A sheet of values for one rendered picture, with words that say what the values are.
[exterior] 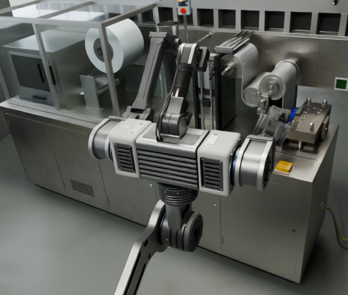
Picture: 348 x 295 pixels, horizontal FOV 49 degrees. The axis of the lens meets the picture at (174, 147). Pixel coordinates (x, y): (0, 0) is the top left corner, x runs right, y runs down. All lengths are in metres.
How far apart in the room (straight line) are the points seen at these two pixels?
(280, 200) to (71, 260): 1.61
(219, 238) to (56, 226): 1.41
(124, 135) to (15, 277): 2.05
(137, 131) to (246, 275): 1.74
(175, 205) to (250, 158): 0.30
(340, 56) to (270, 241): 1.15
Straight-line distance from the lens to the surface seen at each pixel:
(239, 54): 2.22
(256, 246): 2.50
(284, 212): 2.23
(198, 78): 2.22
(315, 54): 2.40
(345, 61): 2.38
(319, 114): 2.39
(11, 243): 3.34
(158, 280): 2.72
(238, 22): 2.50
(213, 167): 1.08
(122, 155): 1.21
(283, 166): 2.07
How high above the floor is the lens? 2.09
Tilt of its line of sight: 31 degrees down
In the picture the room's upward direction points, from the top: 6 degrees counter-clockwise
